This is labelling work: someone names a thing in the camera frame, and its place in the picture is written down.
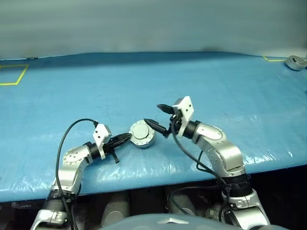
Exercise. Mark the silver ribbed motor cover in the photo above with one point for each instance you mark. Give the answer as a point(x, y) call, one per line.
point(141, 131)

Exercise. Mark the grey robot leg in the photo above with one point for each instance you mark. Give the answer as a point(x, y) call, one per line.
point(117, 208)
point(182, 202)

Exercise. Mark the small black clip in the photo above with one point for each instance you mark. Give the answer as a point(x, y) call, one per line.
point(32, 58)

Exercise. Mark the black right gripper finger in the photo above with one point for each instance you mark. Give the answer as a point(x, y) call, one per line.
point(167, 109)
point(158, 127)

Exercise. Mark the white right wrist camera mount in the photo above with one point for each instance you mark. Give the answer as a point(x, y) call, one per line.
point(185, 107)

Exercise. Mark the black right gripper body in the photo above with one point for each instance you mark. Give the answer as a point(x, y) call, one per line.
point(176, 124)

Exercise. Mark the blue plastic table cover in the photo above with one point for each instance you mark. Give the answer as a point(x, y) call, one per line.
point(144, 167)

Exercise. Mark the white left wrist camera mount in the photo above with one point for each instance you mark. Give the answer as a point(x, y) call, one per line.
point(100, 134)

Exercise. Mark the silver robot torso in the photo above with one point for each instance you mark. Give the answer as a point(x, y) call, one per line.
point(168, 224)

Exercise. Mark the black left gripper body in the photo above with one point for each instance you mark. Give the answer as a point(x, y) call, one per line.
point(110, 147)

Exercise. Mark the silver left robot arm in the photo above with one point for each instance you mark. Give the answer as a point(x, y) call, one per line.
point(69, 167)

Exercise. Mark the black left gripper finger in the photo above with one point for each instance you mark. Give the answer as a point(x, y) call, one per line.
point(120, 144)
point(121, 137)

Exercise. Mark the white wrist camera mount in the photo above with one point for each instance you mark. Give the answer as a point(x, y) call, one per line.
point(185, 107)
point(100, 134)

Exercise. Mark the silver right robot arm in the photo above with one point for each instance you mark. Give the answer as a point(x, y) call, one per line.
point(227, 153)

